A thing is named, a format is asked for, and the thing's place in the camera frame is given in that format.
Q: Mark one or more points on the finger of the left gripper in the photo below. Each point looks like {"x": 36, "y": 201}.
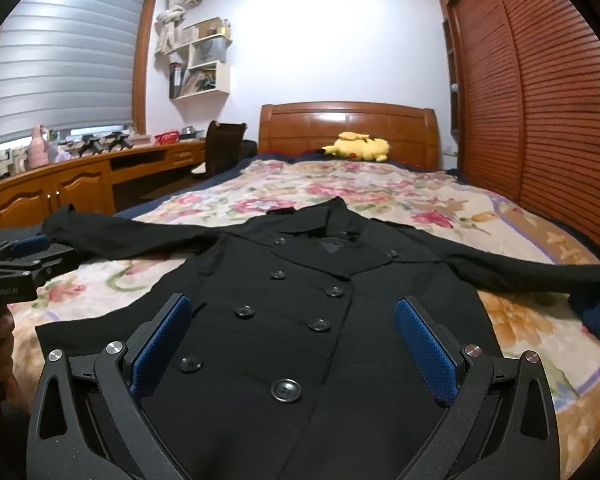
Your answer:
{"x": 17, "y": 249}
{"x": 53, "y": 267}

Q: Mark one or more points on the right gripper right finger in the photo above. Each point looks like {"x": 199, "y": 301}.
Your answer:
{"x": 459, "y": 378}

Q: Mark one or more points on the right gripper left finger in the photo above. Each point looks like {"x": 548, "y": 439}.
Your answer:
{"x": 128, "y": 375}

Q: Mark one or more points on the black double-breasted coat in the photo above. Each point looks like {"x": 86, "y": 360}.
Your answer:
{"x": 292, "y": 366}

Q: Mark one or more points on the person's left hand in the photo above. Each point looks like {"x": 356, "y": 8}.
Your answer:
{"x": 8, "y": 383}

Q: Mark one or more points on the dark grey garment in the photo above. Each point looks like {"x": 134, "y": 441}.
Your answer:
{"x": 17, "y": 234}

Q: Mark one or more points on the wooden desk with cabinets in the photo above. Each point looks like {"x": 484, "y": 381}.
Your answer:
{"x": 106, "y": 183}

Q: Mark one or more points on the pink figurine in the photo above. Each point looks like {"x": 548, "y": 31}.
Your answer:
{"x": 38, "y": 148}

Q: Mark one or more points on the floral bed blanket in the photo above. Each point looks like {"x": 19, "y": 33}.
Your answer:
{"x": 431, "y": 201}

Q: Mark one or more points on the red basket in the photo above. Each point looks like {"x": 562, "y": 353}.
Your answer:
{"x": 167, "y": 138}

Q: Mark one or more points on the grey window blind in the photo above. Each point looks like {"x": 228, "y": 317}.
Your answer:
{"x": 67, "y": 64}

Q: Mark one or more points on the dark brown chair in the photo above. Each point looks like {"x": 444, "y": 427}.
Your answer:
{"x": 222, "y": 151}

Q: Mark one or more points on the black binder on shelf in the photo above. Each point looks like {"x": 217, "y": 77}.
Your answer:
{"x": 175, "y": 83}

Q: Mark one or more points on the yellow Pikachu plush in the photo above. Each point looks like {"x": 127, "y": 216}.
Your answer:
{"x": 358, "y": 146}

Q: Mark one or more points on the wooden bed headboard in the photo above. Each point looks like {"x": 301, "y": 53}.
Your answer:
{"x": 296, "y": 128}

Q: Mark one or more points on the brown louvered wardrobe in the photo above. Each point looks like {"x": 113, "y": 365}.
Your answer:
{"x": 527, "y": 109}

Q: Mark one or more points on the white tied curtain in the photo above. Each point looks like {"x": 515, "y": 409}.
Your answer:
{"x": 169, "y": 25}

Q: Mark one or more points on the white wall shelf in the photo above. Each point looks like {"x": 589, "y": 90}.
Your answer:
{"x": 204, "y": 58}

